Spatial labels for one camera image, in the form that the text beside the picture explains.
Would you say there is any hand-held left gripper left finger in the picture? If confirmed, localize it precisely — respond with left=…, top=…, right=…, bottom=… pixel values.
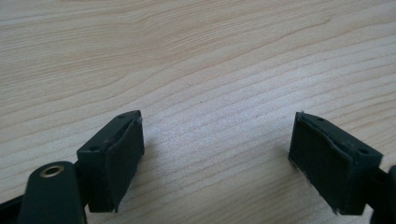
left=76, top=109, right=146, bottom=214

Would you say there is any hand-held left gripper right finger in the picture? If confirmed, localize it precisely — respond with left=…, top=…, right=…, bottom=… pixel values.
left=288, top=110, right=384, bottom=217

